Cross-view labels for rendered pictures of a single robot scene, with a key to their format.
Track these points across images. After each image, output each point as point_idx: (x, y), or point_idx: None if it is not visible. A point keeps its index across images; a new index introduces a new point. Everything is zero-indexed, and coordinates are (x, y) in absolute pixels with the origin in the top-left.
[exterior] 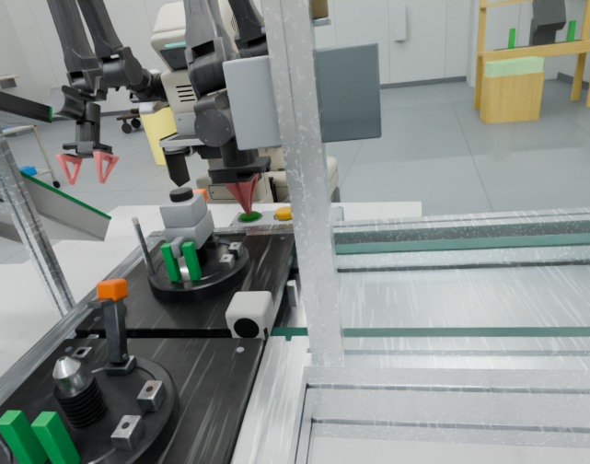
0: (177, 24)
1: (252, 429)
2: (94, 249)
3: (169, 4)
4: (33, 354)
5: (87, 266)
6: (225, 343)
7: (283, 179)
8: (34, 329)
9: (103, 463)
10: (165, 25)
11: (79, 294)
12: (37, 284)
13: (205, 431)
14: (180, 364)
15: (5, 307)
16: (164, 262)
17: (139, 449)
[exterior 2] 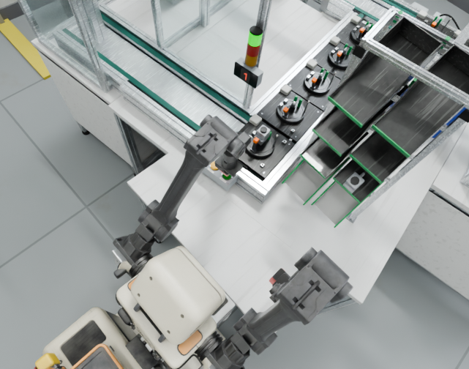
0: (201, 276)
1: (266, 101)
2: (289, 261)
3: (194, 304)
4: (304, 144)
5: (293, 241)
6: (263, 116)
7: (120, 335)
8: (311, 202)
9: (289, 101)
10: (209, 287)
11: (295, 216)
12: (314, 241)
13: (274, 102)
14: (274, 117)
15: (325, 228)
16: (268, 150)
17: (284, 99)
